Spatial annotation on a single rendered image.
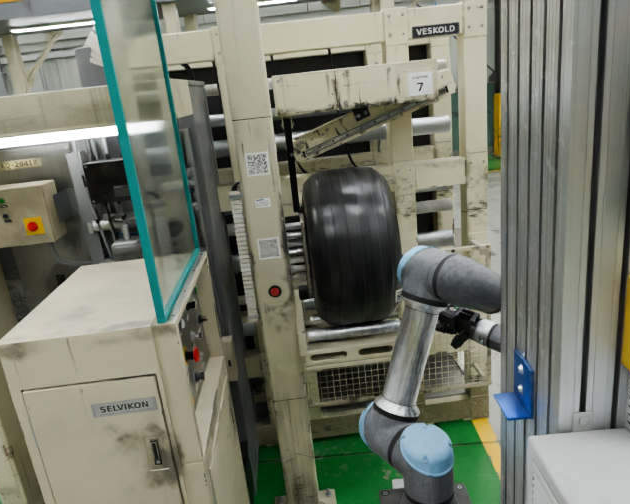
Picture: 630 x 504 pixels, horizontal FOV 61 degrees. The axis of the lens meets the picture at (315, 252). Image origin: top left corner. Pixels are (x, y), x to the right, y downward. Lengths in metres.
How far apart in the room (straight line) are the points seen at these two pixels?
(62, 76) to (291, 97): 10.28
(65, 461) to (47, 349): 0.29
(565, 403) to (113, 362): 0.93
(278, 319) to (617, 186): 1.39
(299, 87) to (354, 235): 0.63
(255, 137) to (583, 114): 1.22
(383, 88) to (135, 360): 1.30
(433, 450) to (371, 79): 1.31
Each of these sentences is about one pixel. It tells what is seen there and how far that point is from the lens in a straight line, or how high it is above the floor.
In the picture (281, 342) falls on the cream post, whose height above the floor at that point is 0.86.
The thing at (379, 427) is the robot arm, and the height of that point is 0.93.
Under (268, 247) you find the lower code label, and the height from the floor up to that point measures 1.22.
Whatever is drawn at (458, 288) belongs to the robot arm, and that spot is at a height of 1.28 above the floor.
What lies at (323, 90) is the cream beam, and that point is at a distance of 2.02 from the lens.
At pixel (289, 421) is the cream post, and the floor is 0.53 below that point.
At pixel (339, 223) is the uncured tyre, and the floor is 1.32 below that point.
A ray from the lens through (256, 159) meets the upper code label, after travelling 1.77.
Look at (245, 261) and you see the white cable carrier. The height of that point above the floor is 1.18.
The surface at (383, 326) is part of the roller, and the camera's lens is 1.89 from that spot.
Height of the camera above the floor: 1.74
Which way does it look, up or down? 17 degrees down
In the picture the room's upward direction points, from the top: 6 degrees counter-clockwise
